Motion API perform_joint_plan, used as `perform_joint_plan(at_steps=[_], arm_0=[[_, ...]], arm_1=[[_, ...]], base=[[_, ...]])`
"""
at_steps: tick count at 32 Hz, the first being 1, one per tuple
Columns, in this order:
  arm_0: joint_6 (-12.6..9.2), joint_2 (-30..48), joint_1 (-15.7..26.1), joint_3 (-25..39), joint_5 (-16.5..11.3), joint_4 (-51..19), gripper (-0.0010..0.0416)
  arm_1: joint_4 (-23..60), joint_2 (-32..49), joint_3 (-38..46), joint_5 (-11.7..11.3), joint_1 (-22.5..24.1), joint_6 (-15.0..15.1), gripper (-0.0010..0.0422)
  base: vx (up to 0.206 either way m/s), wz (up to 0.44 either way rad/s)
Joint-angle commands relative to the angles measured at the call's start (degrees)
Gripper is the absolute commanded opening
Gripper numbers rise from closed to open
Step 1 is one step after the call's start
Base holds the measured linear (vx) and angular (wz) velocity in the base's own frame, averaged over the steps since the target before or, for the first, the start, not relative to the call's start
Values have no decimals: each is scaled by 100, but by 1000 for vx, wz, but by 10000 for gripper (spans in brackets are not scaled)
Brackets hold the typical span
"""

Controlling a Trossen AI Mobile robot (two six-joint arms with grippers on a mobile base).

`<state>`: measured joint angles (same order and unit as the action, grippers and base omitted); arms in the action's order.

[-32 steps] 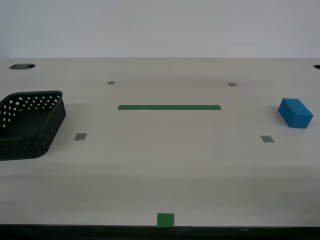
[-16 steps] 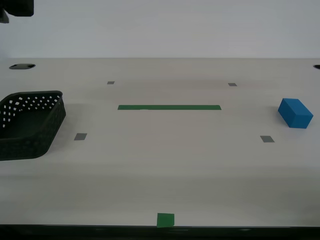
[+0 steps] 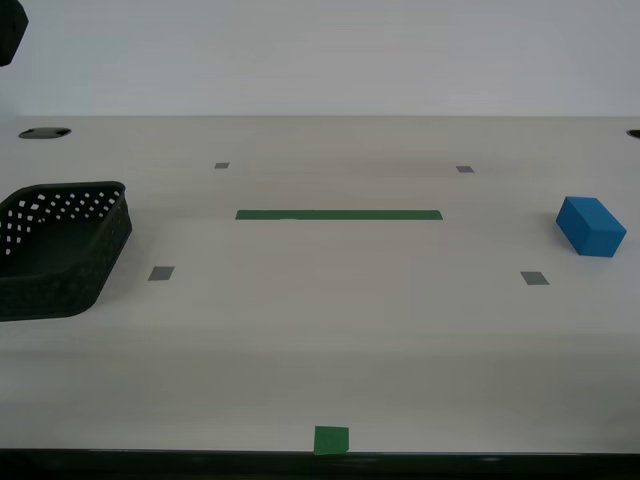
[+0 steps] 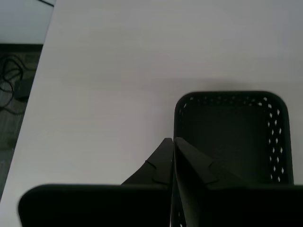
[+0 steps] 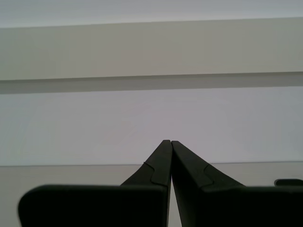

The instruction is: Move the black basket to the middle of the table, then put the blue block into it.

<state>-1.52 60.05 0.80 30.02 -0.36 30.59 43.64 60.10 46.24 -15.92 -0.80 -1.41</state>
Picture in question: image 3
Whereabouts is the long green tape strip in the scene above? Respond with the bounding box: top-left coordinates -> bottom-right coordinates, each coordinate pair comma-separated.
235,209 -> 444,222

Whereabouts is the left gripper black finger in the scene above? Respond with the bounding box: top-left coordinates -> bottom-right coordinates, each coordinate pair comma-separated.
0,0 -> 30,68

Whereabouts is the black perforated plastic basket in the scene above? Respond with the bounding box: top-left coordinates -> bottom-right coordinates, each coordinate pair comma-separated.
0,180 -> 134,323

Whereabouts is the blue rectangular block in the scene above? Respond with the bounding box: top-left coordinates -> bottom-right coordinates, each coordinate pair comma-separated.
555,195 -> 628,259

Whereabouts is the green tape square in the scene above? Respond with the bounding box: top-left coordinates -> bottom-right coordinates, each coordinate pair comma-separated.
313,425 -> 350,457

